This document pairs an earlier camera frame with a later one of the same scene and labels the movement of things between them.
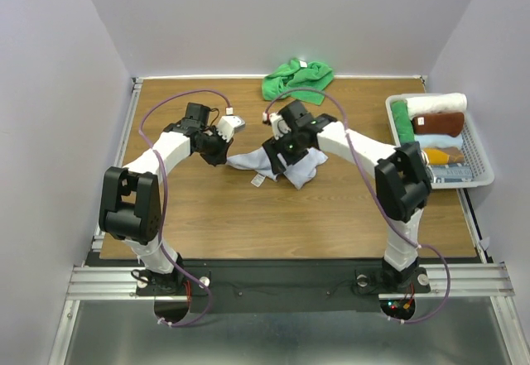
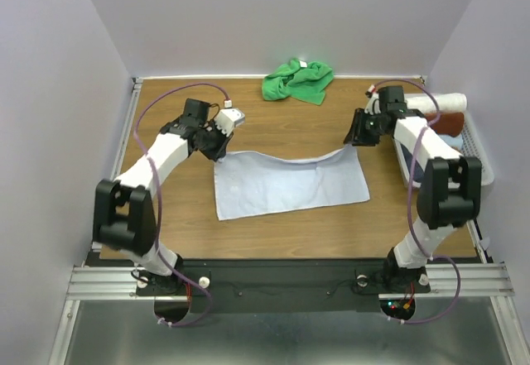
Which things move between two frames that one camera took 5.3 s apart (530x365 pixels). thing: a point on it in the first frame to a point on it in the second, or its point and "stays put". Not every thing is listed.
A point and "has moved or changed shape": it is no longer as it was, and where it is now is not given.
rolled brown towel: (445, 123) stays put
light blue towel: (299, 171) has moved or changed shape
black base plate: (294, 285) stays put
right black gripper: (274, 146) to (356, 133)
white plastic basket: (474, 151) stays put
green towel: (297, 74) stays put
